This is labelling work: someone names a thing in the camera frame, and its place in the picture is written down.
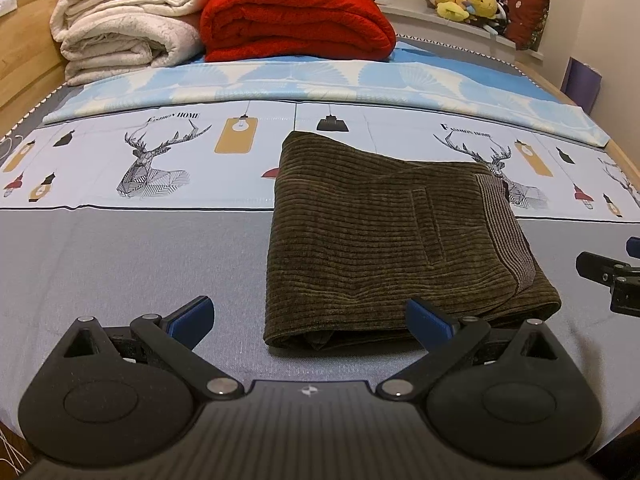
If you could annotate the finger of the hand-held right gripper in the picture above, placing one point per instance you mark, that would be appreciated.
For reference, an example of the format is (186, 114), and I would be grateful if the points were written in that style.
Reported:
(595, 266)
(634, 247)

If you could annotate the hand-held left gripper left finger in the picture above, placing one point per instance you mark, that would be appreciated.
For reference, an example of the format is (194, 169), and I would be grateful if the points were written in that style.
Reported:
(192, 319)

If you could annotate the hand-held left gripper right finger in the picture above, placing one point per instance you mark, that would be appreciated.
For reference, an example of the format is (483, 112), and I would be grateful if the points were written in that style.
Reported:
(427, 322)

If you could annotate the purple box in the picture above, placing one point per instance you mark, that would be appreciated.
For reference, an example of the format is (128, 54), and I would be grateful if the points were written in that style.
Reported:
(582, 85)

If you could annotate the light blue patterned blanket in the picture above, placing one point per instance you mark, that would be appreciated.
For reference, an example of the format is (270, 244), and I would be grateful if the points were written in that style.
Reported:
(200, 82)

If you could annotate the red floral cushion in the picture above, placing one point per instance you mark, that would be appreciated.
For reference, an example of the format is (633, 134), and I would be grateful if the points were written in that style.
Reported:
(527, 17)

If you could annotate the black white plush toy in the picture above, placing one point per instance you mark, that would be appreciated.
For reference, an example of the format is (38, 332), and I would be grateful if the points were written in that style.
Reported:
(492, 22)

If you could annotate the white folded blanket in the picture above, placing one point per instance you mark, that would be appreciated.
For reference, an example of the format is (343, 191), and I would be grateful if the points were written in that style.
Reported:
(120, 35)

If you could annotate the white window sill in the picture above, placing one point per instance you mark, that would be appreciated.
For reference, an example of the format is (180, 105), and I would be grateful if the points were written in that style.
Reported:
(420, 17)

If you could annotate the red folded blanket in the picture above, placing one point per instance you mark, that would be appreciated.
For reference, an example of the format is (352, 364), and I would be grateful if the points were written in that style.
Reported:
(295, 22)

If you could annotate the small white box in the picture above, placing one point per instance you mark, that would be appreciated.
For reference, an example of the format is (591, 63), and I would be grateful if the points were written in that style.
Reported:
(6, 2)

